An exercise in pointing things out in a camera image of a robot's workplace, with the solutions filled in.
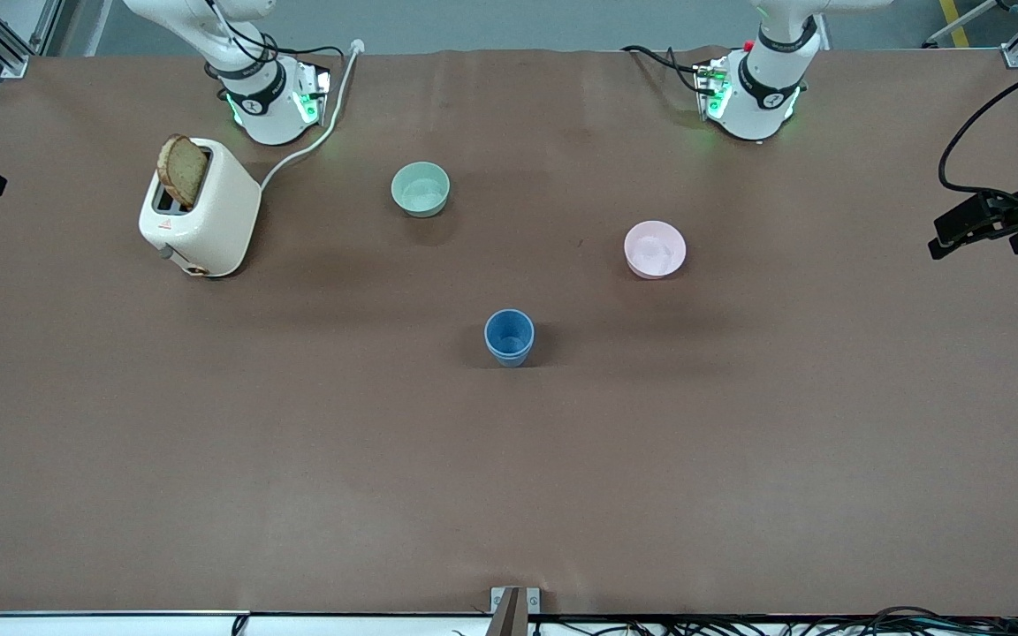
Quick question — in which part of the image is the brown bread slice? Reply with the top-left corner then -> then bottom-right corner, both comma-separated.
157,134 -> 209,209

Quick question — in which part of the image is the cream white toaster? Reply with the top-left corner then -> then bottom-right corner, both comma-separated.
139,137 -> 262,279

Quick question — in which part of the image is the pink bowl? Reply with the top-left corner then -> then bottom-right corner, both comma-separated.
624,221 -> 688,280

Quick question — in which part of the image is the mint green bowl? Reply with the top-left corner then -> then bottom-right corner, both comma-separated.
391,162 -> 452,218

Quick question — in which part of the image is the brown table cover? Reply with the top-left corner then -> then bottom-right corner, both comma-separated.
0,46 -> 1018,617

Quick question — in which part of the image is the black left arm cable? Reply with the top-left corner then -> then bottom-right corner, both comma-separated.
938,53 -> 1018,208

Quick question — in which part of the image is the black right base cable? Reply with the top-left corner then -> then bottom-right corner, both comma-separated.
200,0 -> 346,98

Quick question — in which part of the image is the black base cable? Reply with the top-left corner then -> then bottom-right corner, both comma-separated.
200,0 -> 346,98
622,44 -> 706,94

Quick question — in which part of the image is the white toaster power cable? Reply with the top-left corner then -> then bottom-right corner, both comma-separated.
259,39 -> 365,191

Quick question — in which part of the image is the black left base cable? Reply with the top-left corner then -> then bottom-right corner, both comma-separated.
622,44 -> 706,94

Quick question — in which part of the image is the black cable tangle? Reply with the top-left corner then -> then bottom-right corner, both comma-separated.
447,605 -> 1018,636

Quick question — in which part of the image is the white table edge rail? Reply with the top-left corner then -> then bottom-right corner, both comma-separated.
0,611 -> 1018,636

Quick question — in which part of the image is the grey metal bracket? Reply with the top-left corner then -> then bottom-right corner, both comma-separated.
490,587 -> 542,636

